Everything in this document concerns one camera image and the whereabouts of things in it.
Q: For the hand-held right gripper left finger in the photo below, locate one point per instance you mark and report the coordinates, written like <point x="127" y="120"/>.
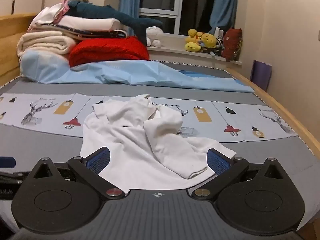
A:
<point x="97" y="161"/>

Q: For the pink cloth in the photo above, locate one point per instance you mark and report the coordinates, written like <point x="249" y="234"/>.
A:
<point x="64" y="8"/>

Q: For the small white stand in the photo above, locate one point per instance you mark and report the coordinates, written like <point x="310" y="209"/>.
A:
<point x="218" y="33"/>

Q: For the dark teal shark plush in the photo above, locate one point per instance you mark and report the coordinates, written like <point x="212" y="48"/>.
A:
<point x="100" y="11"/>

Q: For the purple bag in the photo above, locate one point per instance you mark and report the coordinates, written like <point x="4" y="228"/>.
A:
<point x="261" y="76"/>

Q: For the wooden bed frame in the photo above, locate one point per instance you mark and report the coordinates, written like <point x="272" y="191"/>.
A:
<point x="10" y="62"/>

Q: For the dark red cushion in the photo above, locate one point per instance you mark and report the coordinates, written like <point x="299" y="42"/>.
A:
<point x="232" y="45"/>

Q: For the cream blanket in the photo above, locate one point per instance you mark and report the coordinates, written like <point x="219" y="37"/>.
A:
<point x="42" y="42"/>

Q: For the white folded cloth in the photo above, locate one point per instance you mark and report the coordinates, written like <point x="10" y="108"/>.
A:
<point x="47" y="15"/>

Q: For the white window sill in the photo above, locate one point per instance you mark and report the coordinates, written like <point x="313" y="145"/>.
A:
<point x="175" y="51"/>

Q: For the yellow duck plush toy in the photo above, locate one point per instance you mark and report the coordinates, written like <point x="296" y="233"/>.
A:
<point x="192" y="40"/>

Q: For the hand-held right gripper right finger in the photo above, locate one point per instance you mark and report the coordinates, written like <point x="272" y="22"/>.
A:
<point x="218" y="162"/>

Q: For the striped plush toy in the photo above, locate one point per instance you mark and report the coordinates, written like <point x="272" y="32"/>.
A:
<point x="220" y="47"/>

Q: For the navy patterned quilt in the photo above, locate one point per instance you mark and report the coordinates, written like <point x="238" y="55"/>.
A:
<point x="100" y="33"/>

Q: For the light blue quilt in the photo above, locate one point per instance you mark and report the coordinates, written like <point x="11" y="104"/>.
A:
<point x="125" y="72"/>

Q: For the white shirt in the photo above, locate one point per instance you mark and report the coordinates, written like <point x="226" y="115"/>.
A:
<point x="130" y="142"/>

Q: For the grey deer print bed sheet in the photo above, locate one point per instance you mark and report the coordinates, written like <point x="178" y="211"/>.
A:
<point x="37" y="140"/>

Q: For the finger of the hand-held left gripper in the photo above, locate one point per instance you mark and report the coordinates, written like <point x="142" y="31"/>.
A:
<point x="7" y="162"/>
<point x="10" y="178"/>

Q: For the white plush toy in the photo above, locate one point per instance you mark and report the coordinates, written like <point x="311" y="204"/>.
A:
<point x="155" y="33"/>

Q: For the red blanket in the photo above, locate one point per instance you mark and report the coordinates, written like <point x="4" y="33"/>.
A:
<point x="107" y="51"/>

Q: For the yellow round plush toy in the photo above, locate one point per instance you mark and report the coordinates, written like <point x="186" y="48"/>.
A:
<point x="208" y="40"/>

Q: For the white folded blanket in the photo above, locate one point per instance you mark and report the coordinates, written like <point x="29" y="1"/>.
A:
<point x="87" y="23"/>

